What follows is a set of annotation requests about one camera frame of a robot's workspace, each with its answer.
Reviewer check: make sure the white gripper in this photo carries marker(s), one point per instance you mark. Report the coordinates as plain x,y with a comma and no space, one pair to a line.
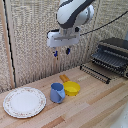
63,38

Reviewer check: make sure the yellow bowl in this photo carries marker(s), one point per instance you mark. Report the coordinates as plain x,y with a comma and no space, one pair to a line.
71,88

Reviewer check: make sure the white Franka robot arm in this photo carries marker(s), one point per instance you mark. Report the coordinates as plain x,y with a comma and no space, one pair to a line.
72,13

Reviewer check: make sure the orange sponge block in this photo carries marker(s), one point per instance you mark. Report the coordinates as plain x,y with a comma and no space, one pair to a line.
64,78

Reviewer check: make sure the blue pitcher cup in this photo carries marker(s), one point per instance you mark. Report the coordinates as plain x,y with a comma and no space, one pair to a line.
57,93

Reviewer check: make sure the white patterned plate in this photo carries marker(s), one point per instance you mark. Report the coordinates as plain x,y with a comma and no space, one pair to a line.
24,102

